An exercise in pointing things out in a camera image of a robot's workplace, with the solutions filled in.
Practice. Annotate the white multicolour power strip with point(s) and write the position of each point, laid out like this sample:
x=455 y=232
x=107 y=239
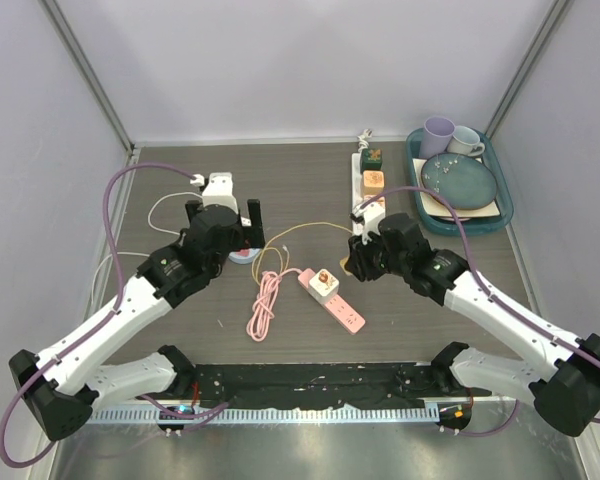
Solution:
x=356 y=173

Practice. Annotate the yellow charger block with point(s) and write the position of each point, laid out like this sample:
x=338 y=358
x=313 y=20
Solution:
x=343 y=264

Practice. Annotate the purple cup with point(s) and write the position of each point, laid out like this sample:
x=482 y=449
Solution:
x=437 y=134

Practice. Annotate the dark green cube socket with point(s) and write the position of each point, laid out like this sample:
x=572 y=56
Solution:
x=371 y=159

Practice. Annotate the round light blue socket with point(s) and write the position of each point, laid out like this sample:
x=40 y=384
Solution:
x=244 y=259

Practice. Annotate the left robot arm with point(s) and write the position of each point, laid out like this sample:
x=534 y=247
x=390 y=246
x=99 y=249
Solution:
x=66 y=383

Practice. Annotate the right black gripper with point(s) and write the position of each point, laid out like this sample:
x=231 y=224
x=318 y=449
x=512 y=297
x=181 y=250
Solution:
x=359 y=258

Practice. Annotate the black mounting base plate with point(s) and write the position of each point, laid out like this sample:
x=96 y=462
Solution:
x=366 y=386

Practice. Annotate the grey blue mug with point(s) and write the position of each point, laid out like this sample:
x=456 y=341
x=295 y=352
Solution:
x=466 y=141

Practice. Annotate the orange cube socket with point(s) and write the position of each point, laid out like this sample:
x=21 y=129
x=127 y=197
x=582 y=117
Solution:
x=373 y=182

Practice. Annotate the white cube socket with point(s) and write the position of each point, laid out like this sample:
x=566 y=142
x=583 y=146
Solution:
x=323 y=286

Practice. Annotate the dark blue plate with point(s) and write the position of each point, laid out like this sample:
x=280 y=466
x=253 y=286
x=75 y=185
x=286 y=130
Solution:
x=463 y=181

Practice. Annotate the cream square plate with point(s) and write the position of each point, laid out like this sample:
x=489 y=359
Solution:
x=434 y=209

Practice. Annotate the pink power strip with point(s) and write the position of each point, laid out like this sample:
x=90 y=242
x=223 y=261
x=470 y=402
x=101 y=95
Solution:
x=338 y=308

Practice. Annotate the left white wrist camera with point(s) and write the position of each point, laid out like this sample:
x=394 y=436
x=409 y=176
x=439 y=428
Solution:
x=216 y=189

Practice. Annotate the teal plastic tray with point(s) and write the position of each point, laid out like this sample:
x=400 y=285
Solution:
x=476 y=226

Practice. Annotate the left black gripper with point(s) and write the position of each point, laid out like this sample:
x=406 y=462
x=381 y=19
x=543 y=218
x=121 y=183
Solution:
x=249 y=236

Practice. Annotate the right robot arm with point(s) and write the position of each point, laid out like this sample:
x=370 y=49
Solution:
x=556 y=371

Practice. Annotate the pink round plate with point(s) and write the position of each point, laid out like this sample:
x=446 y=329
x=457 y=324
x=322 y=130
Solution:
x=451 y=219

